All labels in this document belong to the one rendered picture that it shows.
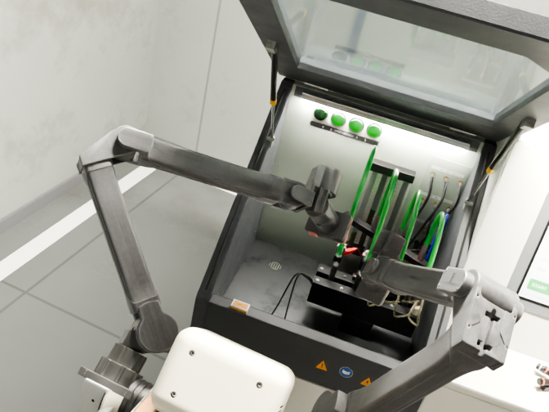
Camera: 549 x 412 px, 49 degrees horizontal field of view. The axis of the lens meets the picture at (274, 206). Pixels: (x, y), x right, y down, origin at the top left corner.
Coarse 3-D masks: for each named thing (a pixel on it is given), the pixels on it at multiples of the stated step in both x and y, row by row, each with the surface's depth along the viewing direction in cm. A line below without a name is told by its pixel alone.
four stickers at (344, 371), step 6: (318, 360) 173; (324, 360) 172; (318, 366) 174; (324, 366) 173; (342, 366) 171; (342, 372) 172; (348, 372) 172; (366, 378) 171; (372, 378) 170; (366, 384) 172
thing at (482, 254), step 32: (544, 128) 177; (512, 160) 166; (544, 160) 164; (512, 192) 168; (544, 192) 166; (480, 224) 172; (512, 224) 170; (480, 256) 174; (512, 256) 172; (544, 320) 175; (544, 352) 178
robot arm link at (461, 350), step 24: (480, 288) 88; (504, 288) 90; (456, 312) 89; (480, 312) 86; (504, 312) 88; (456, 336) 86; (480, 336) 85; (504, 336) 86; (408, 360) 97; (432, 360) 91; (456, 360) 87; (480, 360) 86; (504, 360) 85; (384, 384) 100; (408, 384) 94; (432, 384) 92; (312, 408) 114; (336, 408) 106; (360, 408) 103; (384, 408) 100
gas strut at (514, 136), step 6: (516, 132) 152; (510, 138) 154; (516, 138) 153; (510, 144) 155; (504, 150) 158; (498, 156) 160; (504, 156) 160; (492, 162) 164; (498, 162) 162; (492, 168) 165; (486, 174) 168; (474, 192) 175; (468, 204) 180
